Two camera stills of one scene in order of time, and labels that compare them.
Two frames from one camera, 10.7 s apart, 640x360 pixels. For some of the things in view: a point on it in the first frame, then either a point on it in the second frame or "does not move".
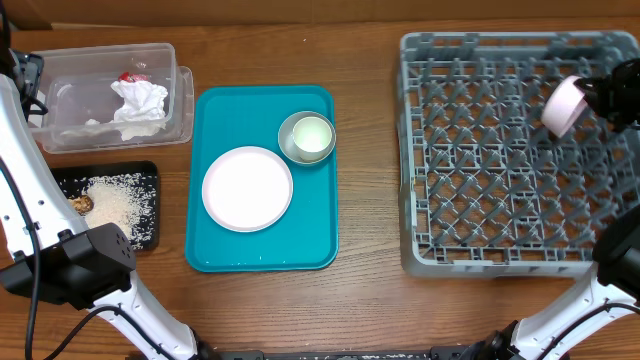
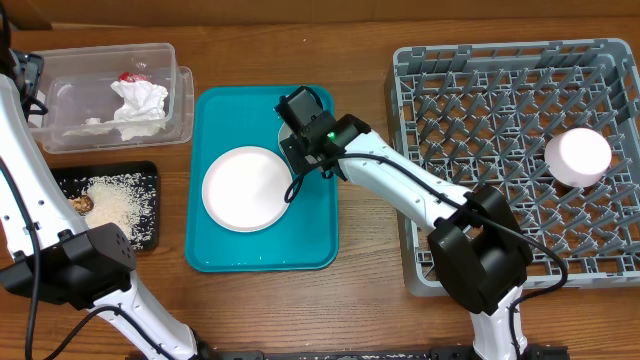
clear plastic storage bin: (78, 91) does not move
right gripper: (601, 95) to (298, 151)
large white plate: (246, 189) does not move
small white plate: (565, 106) to (577, 157)
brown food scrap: (83, 204) does not move
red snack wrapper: (127, 77) does not move
